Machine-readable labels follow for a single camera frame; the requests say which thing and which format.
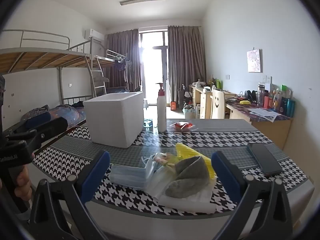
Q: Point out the wooden desk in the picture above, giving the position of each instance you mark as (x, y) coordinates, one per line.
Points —
(270, 130)

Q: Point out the yellow object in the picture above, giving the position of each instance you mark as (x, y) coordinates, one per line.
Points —
(245, 102)

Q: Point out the metal bunk bed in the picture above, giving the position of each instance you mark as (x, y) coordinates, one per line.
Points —
(37, 57)
(110, 58)

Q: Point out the stack of blue face masks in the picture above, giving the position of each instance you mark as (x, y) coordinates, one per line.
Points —
(127, 176)

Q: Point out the row of toiletry bottles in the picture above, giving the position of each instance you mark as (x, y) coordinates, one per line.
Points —
(277, 102)

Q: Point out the grey cloth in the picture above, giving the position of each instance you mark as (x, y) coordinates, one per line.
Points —
(192, 172)

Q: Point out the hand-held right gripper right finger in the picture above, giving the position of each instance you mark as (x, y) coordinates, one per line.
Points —
(225, 176)

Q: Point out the person's left hand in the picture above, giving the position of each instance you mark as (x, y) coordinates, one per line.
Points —
(23, 187)

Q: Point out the clear bottle with blue liquid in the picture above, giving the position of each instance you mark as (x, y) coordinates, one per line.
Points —
(148, 124)

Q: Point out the black headphones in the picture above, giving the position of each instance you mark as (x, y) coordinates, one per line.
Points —
(250, 96)

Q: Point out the white air conditioner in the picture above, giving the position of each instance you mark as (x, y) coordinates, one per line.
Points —
(93, 35)

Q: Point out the printed paper sheets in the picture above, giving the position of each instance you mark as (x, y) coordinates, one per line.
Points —
(265, 113)

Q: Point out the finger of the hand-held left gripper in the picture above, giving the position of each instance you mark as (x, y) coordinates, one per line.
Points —
(37, 119)
(55, 126)

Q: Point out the brown curtain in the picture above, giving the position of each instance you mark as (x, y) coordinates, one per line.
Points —
(185, 60)
(120, 45)

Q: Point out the black smartphone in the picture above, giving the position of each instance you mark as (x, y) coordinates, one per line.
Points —
(265, 158)

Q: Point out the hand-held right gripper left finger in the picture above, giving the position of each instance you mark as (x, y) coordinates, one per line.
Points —
(96, 177)

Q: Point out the blue patterned quilt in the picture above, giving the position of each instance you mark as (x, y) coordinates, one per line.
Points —
(65, 112)

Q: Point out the cartoon wall picture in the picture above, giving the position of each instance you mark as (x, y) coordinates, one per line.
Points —
(254, 60)

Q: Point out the white paper tissue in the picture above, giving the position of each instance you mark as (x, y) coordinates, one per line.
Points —
(190, 202)

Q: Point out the dark hanging clothes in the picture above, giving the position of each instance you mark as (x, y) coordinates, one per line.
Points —
(121, 66)

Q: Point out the wooden smiley chair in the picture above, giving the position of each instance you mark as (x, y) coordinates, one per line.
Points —
(218, 103)

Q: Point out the white bucket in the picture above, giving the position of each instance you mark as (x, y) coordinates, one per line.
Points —
(189, 112)

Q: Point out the white foam box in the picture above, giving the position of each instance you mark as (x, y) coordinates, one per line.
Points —
(112, 120)

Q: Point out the dark blue bedding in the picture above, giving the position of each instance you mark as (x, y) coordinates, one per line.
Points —
(118, 89)

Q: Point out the yellow ribbed foam sheet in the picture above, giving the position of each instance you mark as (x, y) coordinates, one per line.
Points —
(186, 151)

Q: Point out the red snack packet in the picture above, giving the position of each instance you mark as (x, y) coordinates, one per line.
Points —
(182, 125)

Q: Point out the orange bottle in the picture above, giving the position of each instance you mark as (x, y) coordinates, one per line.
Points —
(173, 105)

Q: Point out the houndstooth tablecloth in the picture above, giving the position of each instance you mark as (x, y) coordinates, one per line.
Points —
(175, 140)

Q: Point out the ceiling tube light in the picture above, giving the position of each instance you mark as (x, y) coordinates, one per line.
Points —
(142, 0)

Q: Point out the glass balcony door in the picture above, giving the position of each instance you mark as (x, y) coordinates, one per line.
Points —
(153, 75)

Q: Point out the white pump lotion bottle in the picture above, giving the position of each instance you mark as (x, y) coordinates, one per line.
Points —
(161, 112)

